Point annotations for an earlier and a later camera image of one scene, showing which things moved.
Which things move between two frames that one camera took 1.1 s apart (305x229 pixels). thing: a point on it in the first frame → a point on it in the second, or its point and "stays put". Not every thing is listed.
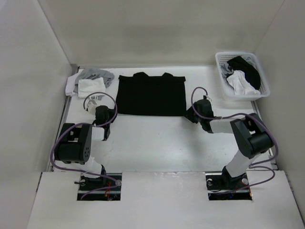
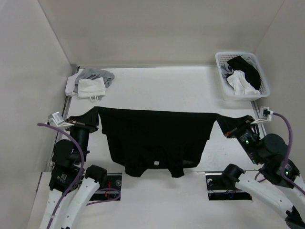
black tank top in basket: x=238 y=63 stays put
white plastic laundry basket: x=228 y=92 stays put
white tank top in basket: x=241 y=86 stays put
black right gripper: x=188 y=114 → x=232 y=133
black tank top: x=139 y=94 → x=143 y=140
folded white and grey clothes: x=88 y=86 stays put
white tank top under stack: x=71 y=83 stays put
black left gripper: x=113 y=113 → x=92 y=128
